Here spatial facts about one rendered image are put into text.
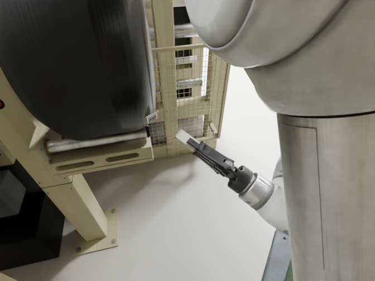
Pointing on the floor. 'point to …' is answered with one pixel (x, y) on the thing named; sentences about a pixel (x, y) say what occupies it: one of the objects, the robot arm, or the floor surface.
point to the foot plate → (113, 234)
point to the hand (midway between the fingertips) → (187, 140)
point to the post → (13, 120)
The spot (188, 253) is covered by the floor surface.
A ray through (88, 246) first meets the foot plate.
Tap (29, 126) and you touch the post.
